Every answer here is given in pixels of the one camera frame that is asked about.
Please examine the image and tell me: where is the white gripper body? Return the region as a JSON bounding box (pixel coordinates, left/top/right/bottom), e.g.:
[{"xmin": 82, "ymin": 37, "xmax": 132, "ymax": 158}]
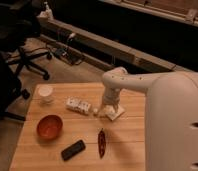
[{"xmin": 98, "ymin": 88, "xmax": 120, "ymax": 116}]

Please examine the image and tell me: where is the white plastic cup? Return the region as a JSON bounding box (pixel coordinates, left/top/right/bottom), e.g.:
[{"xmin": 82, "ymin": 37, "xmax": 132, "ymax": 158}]
[{"xmin": 38, "ymin": 85, "xmax": 53, "ymax": 104}]

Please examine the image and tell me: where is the white sponge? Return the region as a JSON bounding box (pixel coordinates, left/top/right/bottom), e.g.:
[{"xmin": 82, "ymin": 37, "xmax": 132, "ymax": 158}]
[{"xmin": 105, "ymin": 106, "xmax": 125, "ymax": 121}]

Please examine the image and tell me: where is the red bowl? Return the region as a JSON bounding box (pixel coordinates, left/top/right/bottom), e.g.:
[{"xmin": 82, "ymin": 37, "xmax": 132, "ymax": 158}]
[{"xmin": 36, "ymin": 115, "xmax": 63, "ymax": 140}]

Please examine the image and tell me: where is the power strip on floor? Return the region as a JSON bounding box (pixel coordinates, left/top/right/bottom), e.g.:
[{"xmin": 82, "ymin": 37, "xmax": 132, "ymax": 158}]
[{"xmin": 54, "ymin": 48, "xmax": 78, "ymax": 65}]

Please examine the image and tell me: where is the black office chair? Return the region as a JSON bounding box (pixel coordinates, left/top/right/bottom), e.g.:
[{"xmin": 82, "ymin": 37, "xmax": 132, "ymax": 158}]
[{"xmin": 0, "ymin": 0, "xmax": 54, "ymax": 101}]

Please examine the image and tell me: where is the white spray bottle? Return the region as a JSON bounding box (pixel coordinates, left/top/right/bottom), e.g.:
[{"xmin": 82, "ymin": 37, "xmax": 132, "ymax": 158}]
[{"xmin": 39, "ymin": 1, "xmax": 54, "ymax": 20}]

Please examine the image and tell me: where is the black remote control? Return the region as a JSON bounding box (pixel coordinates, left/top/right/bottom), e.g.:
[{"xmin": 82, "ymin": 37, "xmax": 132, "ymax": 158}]
[{"xmin": 61, "ymin": 140, "xmax": 86, "ymax": 161}]

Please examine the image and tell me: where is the red chili pepper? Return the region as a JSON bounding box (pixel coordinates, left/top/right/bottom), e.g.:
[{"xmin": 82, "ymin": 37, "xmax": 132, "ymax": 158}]
[{"xmin": 98, "ymin": 129, "xmax": 106, "ymax": 158}]

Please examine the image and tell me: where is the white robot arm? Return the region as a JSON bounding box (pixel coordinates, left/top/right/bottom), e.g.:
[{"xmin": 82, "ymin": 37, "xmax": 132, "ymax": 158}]
[{"xmin": 101, "ymin": 67, "xmax": 198, "ymax": 171}]

